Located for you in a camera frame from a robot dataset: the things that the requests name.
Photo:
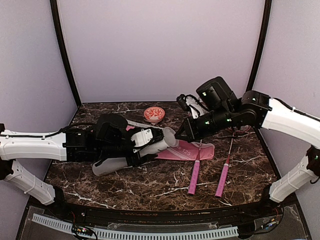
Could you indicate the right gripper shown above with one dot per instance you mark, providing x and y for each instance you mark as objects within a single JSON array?
[{"x": 192, "y": 132}]

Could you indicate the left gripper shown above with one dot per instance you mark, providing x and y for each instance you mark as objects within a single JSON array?
[{"x": 137, "y": 161}]

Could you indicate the white shuttlecock tube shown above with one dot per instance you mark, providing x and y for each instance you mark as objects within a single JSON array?
[{"x": 112, "y": 164}]

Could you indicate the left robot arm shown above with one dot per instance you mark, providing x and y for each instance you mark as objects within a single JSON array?
[{"x": 80, "y": 142}]

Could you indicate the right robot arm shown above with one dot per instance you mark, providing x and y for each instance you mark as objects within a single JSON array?
[{"x": 259, "y": 110}]

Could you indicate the left red badminton racket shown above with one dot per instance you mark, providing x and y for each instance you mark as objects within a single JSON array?
[{"x": 195, "y": 171}]

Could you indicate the red badminton racket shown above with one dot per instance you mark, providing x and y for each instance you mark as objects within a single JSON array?
[
  {"x": 224, "y": 173},
  {"x": 195, "y": 171}
]

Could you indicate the right red badminton racket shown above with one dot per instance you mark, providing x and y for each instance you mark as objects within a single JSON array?
[{"x": 224, "y": 173}]

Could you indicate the pink racket bag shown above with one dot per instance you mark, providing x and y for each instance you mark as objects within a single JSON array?
[{"x": 185, "y": 151}]

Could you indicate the red white patterned bowl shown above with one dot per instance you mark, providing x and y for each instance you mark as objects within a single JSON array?
[{"x": 154, "y": 114}]

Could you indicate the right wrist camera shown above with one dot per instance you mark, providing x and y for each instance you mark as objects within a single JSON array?
[{"x": 192, "y": 105}]

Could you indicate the white cable tray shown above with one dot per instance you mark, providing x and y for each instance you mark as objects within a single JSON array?
[{"x": 135, "y": 232}]

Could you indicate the right black frame post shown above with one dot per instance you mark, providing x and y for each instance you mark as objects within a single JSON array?
[{"x": 260, "y": 45}]

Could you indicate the black frame post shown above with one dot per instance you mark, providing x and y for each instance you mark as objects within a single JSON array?
[
  {"x": 260, "y": 45},
  {"x": 63, "y": 51}
]

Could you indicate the left black frame post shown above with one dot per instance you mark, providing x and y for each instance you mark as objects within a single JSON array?
[{"x": 63, "y": 51}]

